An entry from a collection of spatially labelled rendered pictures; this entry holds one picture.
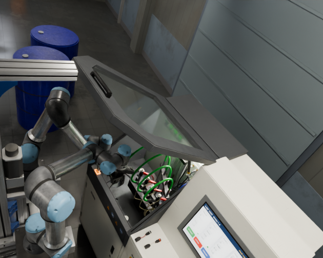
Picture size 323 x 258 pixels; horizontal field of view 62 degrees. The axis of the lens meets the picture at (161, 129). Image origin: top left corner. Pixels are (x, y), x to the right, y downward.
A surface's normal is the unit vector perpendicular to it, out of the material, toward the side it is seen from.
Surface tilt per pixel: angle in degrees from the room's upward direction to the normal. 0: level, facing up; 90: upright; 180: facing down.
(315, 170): 90
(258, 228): 0
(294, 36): 90
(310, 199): 90
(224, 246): 76
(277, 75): 90
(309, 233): 0
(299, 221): 0
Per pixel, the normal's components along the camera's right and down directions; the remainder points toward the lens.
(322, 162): -0.87, 0.08
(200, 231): -0.71, 0.00
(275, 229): 0.28, -0.73
